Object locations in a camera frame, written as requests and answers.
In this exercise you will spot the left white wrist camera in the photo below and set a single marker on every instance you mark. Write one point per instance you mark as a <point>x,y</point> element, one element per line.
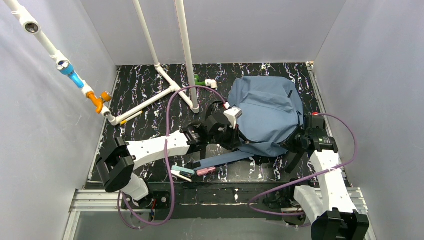
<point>232,113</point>

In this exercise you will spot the blue plastic tap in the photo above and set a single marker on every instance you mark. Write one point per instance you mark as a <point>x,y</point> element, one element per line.
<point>67,69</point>

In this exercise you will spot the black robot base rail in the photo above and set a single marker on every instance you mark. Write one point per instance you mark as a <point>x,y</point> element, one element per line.
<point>215,200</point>

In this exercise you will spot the pink stapler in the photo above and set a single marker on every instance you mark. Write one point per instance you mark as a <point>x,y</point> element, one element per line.
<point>205,171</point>

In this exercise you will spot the teal white stapler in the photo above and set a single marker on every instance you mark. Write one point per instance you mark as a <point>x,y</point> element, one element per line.
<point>183,173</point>

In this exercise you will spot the white slanted pvc pipe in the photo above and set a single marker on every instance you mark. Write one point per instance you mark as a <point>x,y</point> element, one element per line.
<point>31,26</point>

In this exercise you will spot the green plastic tap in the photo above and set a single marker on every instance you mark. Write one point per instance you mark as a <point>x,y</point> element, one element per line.
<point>199,81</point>

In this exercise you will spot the thin white rear pipe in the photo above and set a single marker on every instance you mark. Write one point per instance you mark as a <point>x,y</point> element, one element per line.
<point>144,26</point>

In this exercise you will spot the white vertical pvc pipe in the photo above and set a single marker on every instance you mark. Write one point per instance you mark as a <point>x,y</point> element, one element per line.
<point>183,28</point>

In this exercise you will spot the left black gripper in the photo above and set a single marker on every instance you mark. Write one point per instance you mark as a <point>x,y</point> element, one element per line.
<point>230,138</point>

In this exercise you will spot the blue student backpack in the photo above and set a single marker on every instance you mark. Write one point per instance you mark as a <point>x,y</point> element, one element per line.
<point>272,111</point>

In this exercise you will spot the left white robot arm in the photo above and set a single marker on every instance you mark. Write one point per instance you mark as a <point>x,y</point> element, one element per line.
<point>117,169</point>

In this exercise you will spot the orange plastic tap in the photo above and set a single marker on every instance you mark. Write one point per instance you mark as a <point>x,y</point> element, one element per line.
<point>98,102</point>

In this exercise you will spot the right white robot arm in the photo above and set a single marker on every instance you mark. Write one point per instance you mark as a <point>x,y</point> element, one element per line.
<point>333,215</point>

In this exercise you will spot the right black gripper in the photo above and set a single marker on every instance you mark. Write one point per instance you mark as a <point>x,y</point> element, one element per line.
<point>294,152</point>

